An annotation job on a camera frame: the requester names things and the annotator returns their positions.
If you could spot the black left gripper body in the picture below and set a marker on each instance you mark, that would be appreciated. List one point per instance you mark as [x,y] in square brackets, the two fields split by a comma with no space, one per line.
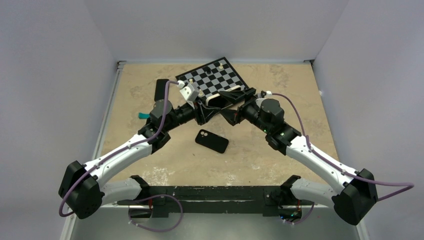
[197,113]

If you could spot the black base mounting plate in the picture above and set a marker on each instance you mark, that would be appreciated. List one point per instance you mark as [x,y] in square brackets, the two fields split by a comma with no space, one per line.
[266,200]

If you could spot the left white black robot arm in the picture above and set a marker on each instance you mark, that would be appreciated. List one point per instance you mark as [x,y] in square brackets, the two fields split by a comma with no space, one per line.
[81,185]

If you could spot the black smartphone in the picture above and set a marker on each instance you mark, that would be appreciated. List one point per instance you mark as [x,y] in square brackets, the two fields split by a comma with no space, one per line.
[160,89]

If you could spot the black chess piece back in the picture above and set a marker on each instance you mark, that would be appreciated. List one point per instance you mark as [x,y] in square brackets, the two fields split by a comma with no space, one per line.
[207,70]

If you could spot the phone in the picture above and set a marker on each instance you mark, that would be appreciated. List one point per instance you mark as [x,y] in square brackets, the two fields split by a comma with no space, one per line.
[217,101]

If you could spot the black phone case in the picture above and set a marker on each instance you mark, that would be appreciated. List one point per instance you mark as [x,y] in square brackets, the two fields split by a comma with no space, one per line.
[212,141]

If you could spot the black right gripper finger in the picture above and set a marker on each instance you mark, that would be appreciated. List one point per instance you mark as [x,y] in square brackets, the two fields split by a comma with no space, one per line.
[237,96]
[231,116]

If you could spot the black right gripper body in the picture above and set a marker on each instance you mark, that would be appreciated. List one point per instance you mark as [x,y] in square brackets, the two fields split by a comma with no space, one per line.
[249,111]

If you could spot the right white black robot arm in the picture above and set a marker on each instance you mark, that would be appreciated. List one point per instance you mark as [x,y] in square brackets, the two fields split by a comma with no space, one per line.
[351,193]

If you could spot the black white chessboard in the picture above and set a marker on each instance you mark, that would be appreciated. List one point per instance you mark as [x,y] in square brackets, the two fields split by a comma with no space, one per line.
[218,80]

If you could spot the teal arch block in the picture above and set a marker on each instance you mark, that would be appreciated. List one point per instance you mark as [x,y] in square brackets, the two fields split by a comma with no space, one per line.
[143,116]

